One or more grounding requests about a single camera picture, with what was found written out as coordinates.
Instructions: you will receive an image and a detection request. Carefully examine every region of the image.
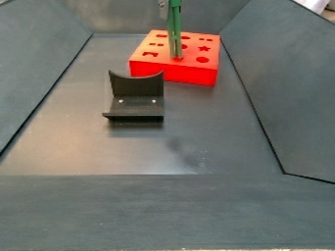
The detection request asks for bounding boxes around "green three-prong object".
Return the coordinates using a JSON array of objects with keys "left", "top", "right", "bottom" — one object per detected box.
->
[{"left": 167, "top": 0, "right": 183, "bottom": 59}]

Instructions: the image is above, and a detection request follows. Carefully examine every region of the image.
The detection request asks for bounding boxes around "black curved fixture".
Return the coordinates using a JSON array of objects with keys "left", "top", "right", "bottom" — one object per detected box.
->
[{"left": 102, "top": 72, "right": 166, "bottom": 122}]

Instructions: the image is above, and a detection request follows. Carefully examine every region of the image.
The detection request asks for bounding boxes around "red shape-sorting block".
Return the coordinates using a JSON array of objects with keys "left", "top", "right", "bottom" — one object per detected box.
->
[{"left": 128, "top": 29, "right": 222, "bottom": 86}]

